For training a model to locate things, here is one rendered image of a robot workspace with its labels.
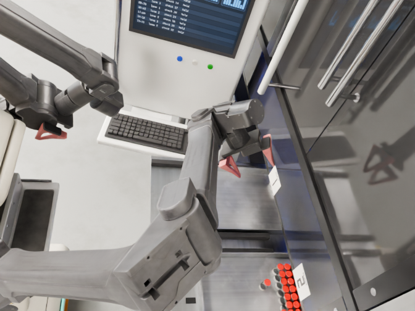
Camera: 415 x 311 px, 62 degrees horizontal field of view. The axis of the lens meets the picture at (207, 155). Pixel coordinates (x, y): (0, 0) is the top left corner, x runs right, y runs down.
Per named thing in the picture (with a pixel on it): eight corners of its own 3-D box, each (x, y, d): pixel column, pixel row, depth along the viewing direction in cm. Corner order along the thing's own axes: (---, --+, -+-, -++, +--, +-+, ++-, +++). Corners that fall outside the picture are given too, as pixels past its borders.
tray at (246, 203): (272, 174, 136) (275, 169, 134) (288, 234, 120) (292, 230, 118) (188, 168, 128) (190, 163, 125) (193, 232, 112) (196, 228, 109)
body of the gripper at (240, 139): (226, 147, 91) (213, 125, 88) (262, 133, 87) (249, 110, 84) (223, 161, 86) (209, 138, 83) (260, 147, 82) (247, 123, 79)
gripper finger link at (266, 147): (257, 163, 93) (241, 136, 89) (281, 155, 90) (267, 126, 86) (255, 179, 88) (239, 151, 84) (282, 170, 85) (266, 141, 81)
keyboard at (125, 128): (204, 134, 151) (205, 131, 150) (201, 158, 142) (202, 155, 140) (113, 113, 147) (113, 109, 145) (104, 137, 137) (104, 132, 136)
